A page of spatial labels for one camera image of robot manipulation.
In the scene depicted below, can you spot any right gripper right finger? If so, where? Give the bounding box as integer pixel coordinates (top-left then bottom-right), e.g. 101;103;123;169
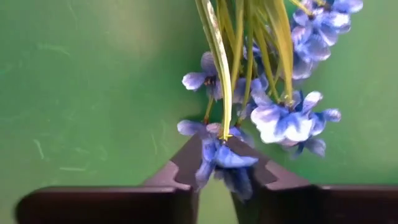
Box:
228;136;398;224

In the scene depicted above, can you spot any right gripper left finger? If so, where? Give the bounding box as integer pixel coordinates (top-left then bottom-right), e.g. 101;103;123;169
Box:
14;133;205;224

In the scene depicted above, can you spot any blue artificial flower bunch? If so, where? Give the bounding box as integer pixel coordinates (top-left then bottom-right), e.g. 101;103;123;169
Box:
176;0;364;203

